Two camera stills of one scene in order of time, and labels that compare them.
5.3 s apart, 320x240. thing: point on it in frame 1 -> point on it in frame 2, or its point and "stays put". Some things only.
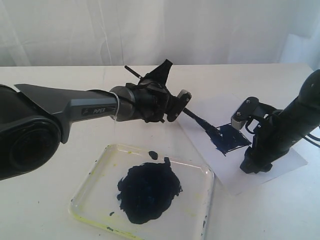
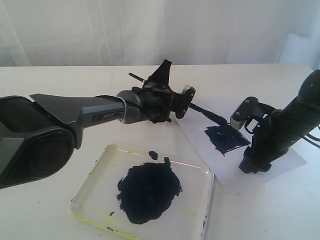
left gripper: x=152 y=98 stays put
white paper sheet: x=225 y=159 stays put
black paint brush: x=203 y=124 -> x=195 y=106
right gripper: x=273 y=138 stays put
